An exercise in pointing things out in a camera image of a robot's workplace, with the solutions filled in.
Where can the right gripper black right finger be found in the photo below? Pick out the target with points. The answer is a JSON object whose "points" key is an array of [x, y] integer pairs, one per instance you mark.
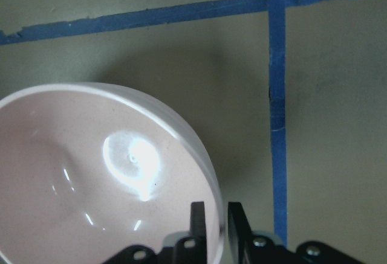
{"points": [[248, 246]]}

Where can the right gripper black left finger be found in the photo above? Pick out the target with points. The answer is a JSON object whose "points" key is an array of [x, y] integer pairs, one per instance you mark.
{"points": [[191, 248]]}

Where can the pink bowl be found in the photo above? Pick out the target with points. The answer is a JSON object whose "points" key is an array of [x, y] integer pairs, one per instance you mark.
{"points": [[88, 169]]}

